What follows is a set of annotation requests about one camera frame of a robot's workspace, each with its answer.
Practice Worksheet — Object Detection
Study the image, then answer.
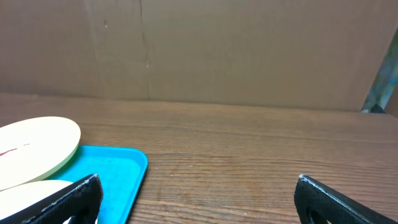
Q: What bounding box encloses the white plate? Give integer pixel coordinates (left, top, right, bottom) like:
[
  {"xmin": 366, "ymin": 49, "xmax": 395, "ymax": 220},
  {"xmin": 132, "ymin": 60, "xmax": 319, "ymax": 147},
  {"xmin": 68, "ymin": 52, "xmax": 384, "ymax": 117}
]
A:
[{"xmin": 1, "ymin": 180, "xmax": 72, "ymax": 220}]

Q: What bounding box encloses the yellow-green rimmed plate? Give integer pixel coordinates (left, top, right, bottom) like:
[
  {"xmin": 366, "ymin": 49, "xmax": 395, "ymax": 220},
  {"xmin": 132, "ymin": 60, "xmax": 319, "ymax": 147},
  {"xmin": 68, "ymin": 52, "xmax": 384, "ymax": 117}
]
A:
[{"xmin": 1, "ymin": 116, "xmax": 81, "ymax": 190}]

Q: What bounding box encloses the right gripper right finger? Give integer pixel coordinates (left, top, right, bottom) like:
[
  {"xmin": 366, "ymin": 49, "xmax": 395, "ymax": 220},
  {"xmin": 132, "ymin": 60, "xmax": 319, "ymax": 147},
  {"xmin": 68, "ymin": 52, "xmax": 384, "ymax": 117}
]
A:
[{"xmin": 294, "ymin": 174, "xmax": 397, "ymax": 224}]

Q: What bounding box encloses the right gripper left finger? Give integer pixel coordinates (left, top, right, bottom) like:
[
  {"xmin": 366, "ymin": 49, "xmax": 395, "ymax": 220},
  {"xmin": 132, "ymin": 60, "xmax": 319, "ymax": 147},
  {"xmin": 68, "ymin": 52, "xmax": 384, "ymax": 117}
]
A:
[{"xmin": 1, "ymin": 174, "xmax": 103, "ymax": 224}]

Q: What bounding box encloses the teal plastic tray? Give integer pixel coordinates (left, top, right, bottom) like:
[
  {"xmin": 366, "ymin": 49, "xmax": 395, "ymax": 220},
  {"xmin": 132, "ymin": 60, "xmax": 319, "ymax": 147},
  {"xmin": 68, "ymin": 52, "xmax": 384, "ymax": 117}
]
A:
[{"xmin": 48, "ymin": 146, "xmax": 148, "ymax": 224}]

